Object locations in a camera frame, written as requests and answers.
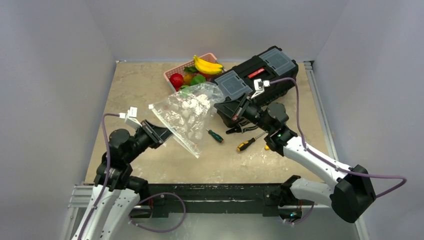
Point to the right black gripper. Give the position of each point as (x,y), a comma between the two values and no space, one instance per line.
(243,108)

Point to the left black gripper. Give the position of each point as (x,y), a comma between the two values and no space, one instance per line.
(157,134)

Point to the clear zip top bag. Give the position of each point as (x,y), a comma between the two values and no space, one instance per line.
(187,113)

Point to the green bell pepper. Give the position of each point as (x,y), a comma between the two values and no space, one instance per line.
(198,79)

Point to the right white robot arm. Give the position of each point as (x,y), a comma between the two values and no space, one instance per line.
(347,190)

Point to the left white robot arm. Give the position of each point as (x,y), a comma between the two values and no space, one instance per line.
(115,190)

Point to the black pliers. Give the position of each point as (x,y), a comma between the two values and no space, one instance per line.
(238,128)

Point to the black yellow screwdriver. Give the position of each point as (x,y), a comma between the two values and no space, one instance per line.
(244,145)

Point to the black plastic toolbox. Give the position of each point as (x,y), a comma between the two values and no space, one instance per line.
(237,82)

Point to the yellow banana bunch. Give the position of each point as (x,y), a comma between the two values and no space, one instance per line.
(207,67)

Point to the yellow lemon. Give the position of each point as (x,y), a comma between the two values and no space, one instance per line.
(187,79)

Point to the green leafy vegetable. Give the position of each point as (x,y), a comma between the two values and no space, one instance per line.
(190,70)

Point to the green handled screwdriver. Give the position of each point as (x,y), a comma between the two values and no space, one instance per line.
(215,136)

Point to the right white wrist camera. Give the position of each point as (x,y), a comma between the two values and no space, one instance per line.
(259,86)

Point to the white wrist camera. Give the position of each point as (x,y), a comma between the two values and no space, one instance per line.
(130,117)
(259,86)

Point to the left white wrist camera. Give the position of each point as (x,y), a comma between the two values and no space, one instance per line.
(130,117)

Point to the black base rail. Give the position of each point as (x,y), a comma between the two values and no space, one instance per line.
(266,199)

